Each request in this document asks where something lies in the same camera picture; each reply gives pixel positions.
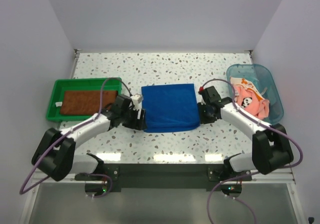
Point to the blue plastic bin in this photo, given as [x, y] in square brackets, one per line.
[261, 77]

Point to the pink panda towel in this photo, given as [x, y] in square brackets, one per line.
[249, 98]

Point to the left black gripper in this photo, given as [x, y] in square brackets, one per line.
[139, 124]

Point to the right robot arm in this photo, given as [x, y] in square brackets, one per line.
[271, 150]

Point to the brown towel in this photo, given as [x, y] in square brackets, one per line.
[80, 103]

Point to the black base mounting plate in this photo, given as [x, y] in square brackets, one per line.
[115, 177]

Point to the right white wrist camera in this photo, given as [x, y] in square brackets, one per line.
[201, 90]

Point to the green plastic tray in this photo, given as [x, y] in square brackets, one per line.
[111, 89]

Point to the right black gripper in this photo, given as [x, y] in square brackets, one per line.
[203, 120]

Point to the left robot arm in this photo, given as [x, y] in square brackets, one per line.
[55, 155]

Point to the blue towel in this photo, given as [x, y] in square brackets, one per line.
[170, 108]

